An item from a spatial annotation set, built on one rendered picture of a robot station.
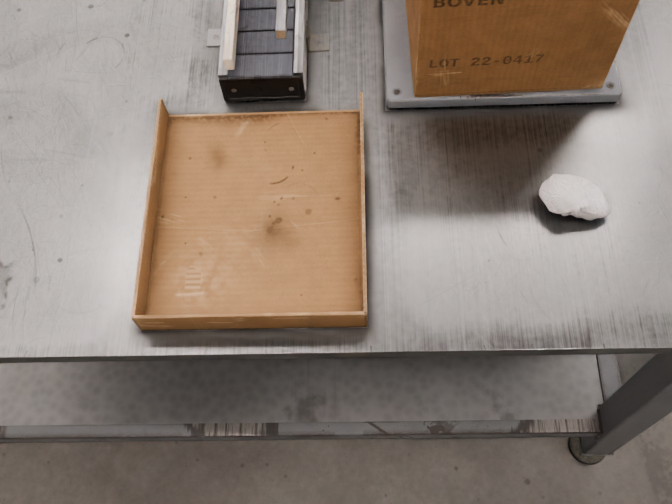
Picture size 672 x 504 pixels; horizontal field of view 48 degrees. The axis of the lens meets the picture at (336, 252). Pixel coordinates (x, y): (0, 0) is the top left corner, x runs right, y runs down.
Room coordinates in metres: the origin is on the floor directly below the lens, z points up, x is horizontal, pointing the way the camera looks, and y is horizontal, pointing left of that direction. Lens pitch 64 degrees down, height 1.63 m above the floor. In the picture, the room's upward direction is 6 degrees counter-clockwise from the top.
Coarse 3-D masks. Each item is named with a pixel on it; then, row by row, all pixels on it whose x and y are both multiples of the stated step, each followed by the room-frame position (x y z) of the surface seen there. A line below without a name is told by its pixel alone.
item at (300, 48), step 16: (224, 0) 0.76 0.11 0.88; (304, 0) 0.75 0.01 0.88; (224, 16) 0.73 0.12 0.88; (304, 16) 0.72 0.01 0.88; (224, 32) 0.71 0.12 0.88; (304, 32) 0.70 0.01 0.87; (304, 48) 0.67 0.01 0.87; (304, 64) 0.65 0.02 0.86; (224, 80) 0.63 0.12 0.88; (240, 80) 0.63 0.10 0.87; (256, 80) 0.62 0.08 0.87; (272, 80) 0.62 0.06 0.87; (288, 80) 0.62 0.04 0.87; (304, 80) 0.63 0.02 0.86; (224, 96) 0.63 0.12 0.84; (240, 96) 0.63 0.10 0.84; (256, 96) 0.63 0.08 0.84; (272, 96) 0.62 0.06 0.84; (288, 96) 0.62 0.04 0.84; (304, 96) 0.62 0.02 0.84
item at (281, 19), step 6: (282, 0) 0.67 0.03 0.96; (276, 6) 0.66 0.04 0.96; (282, 6) 0.66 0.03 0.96; (276, 12) 0.65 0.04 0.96; (282, 12) 0.65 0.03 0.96; (276, 18) 0.64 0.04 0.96; (282, 18) 0.64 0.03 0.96; (276, 24) 0.63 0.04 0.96; (282, 24) 0.63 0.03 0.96; (276, 30) 0.62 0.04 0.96; (282, 30) 0.62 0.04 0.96; (276, 36) 0.62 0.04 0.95; (282, 36) 0.62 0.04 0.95
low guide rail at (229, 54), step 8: (232, 0) 0.72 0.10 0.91; (232, 8) 0.71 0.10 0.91; (232, 16) 0.70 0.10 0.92; (232, 24) 0.68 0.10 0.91; (232, 32) 0.67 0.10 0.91; (224, 40) 0.66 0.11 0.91; (232, 40) 0.66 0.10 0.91; (224, 48) 0.65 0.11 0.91; (232, 48) 0.64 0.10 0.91; (224, 56) 0.63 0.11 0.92; (232, 56) 0.63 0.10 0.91; (224, 64) 0.63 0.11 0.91; (232, 64) 0.63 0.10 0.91
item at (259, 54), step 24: (240, 0) 0.76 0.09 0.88; (264, 0) 0.75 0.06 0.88; (288, 0) 0.75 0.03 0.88; (240, 24) 0.71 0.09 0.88; (264, 24) 0.71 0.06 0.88; (288, 24) 0.71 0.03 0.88; (240, 48) 0.67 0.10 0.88; (264, 48) 0.67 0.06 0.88; (288, 48) 0.67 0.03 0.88; (240, 72) 0.63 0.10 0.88; (264, 72) 0.63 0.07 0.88; (288, 72) 0.63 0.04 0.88
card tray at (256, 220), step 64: (192, 128) 0.59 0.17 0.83; (256, 128) 0.58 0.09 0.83; (320, 128) 0.57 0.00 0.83; (192, 192) 0.49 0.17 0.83; (256, 192) 0.48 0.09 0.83; (320, 192) 0.47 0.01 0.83; (192, 256) 0.40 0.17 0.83; (256, 256) 0.39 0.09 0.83; (320, 256) 0.39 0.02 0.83; (192, 320) 0.31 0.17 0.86; (256, 320) 0.30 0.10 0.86; (320, 320) 0.30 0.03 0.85
